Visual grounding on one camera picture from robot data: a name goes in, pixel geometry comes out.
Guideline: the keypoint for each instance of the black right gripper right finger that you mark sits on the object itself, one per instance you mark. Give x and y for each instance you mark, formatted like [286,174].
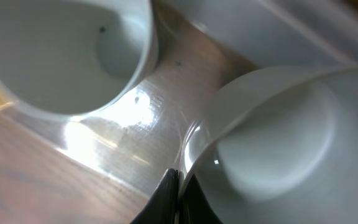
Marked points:
[194,207]

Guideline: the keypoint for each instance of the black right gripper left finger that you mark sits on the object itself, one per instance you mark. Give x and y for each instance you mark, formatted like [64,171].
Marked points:
[162,206]

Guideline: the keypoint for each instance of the white plastic bowl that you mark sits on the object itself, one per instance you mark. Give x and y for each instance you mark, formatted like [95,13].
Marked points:
[278,145]

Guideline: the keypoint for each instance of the white plastic cup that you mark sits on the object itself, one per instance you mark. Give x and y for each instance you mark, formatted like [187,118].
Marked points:
[63,59]

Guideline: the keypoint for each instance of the clear plastic storage container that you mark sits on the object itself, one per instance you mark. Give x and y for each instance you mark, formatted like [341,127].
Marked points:
[122,154]

